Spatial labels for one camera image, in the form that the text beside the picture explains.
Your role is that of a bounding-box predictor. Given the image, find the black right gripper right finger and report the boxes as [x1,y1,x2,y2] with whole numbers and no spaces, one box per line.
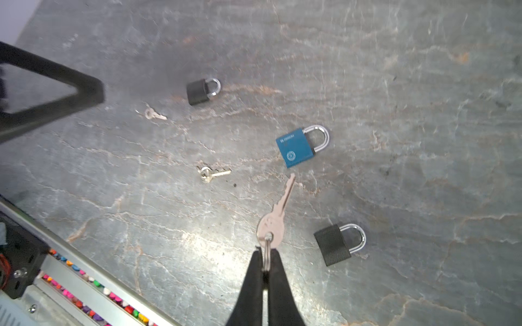
[266,249,305,326]

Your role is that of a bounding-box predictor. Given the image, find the small silver key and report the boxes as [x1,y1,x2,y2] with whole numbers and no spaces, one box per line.
[144,107,167,120]

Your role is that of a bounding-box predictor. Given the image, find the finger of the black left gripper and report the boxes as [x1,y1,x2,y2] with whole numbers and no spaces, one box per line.
[1,42,105,143]

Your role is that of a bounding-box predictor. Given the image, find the large silver key with ring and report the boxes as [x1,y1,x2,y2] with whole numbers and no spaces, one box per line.
[256,173,296,272]

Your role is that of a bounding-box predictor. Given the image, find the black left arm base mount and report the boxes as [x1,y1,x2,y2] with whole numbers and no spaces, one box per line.
[1,213,50,299]

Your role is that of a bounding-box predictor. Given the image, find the small black padlock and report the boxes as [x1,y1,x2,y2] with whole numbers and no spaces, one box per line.
[186,78,222,106]

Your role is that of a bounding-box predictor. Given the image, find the blue padlock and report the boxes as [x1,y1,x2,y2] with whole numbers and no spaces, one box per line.
[275,125,330,168]

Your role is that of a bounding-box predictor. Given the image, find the aluminium front mounting rail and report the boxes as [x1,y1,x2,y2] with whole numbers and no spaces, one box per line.
[1,198,176,325]

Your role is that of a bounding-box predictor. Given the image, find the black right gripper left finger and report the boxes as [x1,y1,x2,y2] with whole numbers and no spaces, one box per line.
[226,248,265,326]

